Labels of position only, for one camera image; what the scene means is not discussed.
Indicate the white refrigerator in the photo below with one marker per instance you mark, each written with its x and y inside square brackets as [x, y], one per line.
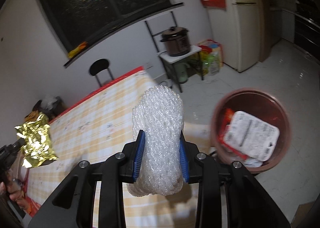
[237, 28]

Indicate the black round-back chair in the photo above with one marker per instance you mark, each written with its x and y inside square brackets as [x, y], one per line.
[99, 66]

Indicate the white labelled plastic tray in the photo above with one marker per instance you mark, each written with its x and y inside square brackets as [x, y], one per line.
[252, 136]

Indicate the clear crumpled plastic bag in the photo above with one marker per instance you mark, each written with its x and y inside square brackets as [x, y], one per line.
[48, 102]

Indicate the black built-in oven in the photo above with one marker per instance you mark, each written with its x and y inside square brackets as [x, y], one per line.
[307, 27]

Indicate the person's left hand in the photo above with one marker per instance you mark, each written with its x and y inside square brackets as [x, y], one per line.
[15, 194]

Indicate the colourful shopping bag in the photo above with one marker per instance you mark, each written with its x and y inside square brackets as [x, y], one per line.
[211, 56]

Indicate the green kettle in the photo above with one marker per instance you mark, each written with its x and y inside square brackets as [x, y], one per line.
[181, 71]

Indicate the white plastic bag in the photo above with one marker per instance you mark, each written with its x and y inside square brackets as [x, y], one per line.
[251, 162]

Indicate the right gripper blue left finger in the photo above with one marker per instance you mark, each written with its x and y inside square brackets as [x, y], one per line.
[139, 150]

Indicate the plaid yellow tablecloth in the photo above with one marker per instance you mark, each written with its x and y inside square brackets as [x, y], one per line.
[97, 127]

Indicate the gold foil wrapper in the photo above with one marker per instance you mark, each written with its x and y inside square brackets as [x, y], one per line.
[37, 150]

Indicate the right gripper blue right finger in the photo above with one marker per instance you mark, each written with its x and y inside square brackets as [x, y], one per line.
[184, 160]

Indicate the white bubble wrap roll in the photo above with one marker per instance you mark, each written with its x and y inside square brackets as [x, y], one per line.
[160, 114]

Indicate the red plastic snack tray wrapper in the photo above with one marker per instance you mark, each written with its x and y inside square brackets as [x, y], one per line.
[226, 120]

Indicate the brown plastic trash bin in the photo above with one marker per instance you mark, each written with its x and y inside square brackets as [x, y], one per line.
[261, 105]

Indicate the yellow orange snack packet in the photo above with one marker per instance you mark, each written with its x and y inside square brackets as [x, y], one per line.
[77, 50]

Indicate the brown electric pressure cooker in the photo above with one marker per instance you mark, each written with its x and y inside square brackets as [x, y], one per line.
[176, 41]

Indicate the dark side stool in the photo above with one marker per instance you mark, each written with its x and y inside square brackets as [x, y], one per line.
[59, 108]

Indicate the dark framed window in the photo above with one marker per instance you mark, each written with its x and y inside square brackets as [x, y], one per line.
[77, 21]

